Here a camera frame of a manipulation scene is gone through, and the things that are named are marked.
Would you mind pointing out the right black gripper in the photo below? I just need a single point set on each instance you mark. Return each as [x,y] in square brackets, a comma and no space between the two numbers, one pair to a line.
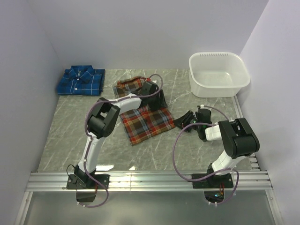
[183,121]

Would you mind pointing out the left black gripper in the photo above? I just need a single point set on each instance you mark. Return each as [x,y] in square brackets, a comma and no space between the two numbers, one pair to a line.
[161,102]

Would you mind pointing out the red brown plaid shirt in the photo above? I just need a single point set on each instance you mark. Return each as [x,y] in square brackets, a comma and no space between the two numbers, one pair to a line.
[142,124]

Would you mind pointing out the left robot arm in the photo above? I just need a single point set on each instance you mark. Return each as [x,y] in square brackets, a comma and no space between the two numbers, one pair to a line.
[102,117]

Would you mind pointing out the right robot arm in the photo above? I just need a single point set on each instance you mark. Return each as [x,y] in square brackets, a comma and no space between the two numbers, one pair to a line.
[238,138]

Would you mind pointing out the white plastic basin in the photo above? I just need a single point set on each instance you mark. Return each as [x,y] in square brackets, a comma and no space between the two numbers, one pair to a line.
[217,74]

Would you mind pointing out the blue plaid folded shirt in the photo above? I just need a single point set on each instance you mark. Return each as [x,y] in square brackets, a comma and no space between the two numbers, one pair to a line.
[82,80]

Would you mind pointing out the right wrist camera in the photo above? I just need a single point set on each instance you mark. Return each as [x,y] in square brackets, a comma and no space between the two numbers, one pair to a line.
[201,106]

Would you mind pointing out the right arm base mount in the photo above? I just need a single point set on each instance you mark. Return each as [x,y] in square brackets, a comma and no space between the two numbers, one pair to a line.
[215,181]

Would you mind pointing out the aluminium rail frame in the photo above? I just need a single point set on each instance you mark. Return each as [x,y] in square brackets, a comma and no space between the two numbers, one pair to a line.
[144,188]

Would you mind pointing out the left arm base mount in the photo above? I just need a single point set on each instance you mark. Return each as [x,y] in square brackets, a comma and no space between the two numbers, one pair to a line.
[74,183]

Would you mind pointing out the black box under rail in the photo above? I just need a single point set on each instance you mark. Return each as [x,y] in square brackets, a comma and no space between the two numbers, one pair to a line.
[85,196]

